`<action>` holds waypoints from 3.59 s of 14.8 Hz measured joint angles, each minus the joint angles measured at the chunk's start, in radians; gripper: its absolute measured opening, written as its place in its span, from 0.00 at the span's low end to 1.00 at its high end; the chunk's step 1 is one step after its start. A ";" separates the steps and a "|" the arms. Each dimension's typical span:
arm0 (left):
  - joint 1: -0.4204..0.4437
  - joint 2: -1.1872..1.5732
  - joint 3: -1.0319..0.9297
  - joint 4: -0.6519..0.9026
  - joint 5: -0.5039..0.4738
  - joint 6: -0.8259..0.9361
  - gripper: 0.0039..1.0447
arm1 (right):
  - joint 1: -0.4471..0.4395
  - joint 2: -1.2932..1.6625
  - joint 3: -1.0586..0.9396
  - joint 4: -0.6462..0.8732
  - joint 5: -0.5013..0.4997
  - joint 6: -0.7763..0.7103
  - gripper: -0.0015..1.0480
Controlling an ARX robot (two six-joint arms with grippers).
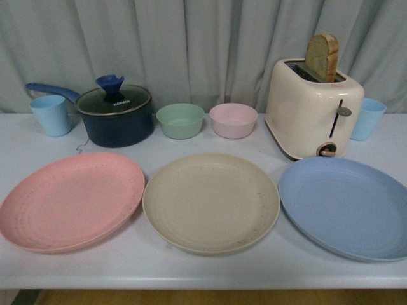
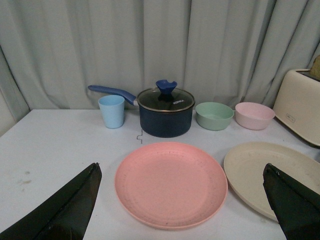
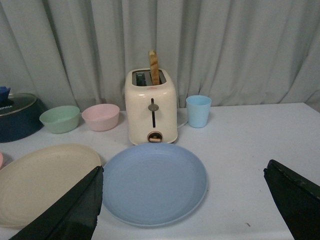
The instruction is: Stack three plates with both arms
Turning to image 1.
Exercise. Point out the pink plate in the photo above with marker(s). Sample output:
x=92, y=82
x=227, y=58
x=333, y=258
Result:
x=72, y=203

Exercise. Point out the blue plate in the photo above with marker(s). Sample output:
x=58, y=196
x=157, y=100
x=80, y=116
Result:
x=348, y=208

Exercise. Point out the green bowl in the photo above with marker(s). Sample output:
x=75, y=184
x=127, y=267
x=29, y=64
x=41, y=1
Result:
x=181, y=121

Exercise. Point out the pink bowl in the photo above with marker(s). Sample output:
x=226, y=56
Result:
x=232, y=120

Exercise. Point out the beige plate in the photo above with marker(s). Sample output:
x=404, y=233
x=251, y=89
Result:
x=211, y=204

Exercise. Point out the dark blue saucepan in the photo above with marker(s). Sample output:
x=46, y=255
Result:
x=108, y=131

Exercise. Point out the grey curtain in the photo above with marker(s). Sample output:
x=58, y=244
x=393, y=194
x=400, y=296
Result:
x=203, y=52

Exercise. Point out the glass pot lid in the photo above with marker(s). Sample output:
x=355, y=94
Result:
x=112, y=97

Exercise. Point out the cream toaster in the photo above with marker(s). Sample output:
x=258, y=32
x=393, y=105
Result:
x=308, y=118

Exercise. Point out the bread slice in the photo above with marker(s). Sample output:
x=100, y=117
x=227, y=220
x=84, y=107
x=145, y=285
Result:
x=322, y=56

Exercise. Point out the light blue cup left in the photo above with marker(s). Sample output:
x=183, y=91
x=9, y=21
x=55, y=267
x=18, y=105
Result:
x=51, y=112

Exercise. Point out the light blue cup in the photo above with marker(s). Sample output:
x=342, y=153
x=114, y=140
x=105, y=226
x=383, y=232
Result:
x=51, y=112
x=369, y=116

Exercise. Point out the light blue cup right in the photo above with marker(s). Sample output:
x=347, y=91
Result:
x=369, y=116

